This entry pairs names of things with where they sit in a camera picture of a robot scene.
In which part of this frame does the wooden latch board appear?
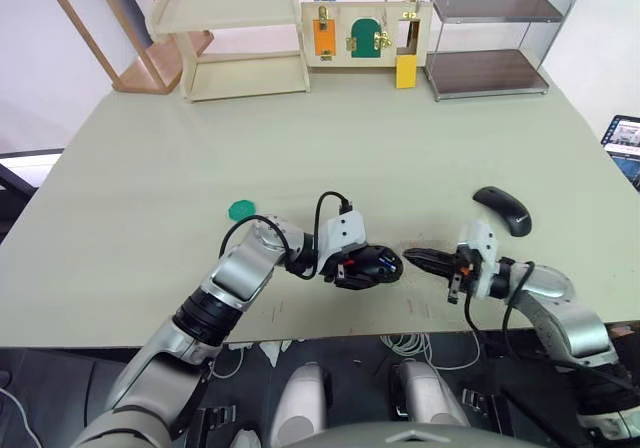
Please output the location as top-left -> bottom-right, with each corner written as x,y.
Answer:
299,0 -> 434,90

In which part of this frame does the green round disc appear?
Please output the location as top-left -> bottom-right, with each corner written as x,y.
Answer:
227,199 -> 257,223

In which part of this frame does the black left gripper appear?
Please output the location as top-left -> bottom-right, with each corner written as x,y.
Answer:
323,244 -> 402,292

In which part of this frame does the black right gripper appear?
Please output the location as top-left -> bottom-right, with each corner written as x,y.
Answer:
402,245 -> 477,305

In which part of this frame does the light wooden two-tier shelf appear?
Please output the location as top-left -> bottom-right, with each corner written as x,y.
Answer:
144,0 -> 312,103

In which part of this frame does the black chair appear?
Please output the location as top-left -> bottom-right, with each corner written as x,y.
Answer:
0,147 -> 66,245

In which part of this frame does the black mouse base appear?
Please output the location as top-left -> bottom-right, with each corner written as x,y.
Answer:
360,246 -> 405,284

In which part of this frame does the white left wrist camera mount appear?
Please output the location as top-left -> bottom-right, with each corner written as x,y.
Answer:
318,210 -> 369,275

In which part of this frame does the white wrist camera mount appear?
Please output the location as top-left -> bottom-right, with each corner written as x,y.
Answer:
455,220 -> 499,300
318,210 -> 369,275

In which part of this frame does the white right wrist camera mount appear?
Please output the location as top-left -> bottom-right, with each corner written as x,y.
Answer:
455,220 -> 499,300

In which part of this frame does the white floor cable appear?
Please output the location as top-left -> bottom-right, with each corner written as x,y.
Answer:
379,331 -> 482,371

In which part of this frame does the silver robot leg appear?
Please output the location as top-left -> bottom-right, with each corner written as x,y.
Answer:
269,361 -> 334,442
389,358 -> 471,432

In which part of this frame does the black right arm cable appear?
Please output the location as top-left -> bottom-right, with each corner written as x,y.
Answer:
462,259 -> 537,334

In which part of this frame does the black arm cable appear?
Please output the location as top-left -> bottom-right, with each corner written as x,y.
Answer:
462,259 -> 537,334
218,190 -> 354,280

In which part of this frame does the black mouse cover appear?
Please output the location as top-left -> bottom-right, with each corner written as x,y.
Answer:
472,186 -> 533,238

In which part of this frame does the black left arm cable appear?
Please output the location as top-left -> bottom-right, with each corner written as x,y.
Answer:
218,190 -> 354,280

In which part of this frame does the silver left robot leg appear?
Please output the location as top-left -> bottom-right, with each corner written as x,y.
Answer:
269,361 -> 334,442

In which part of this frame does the yellow latch board door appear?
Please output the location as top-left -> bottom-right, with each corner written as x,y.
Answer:
395,53 -> 418,90

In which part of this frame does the brown wooden stool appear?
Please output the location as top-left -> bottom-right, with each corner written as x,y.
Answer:
54,0 -> 216,96

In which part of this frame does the silver right robot leg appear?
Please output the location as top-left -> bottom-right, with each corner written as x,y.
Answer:
389,358 -> 471,432

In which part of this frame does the metal rack with dark shelves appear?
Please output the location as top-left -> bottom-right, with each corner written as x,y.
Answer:
424,0 -> 575,102

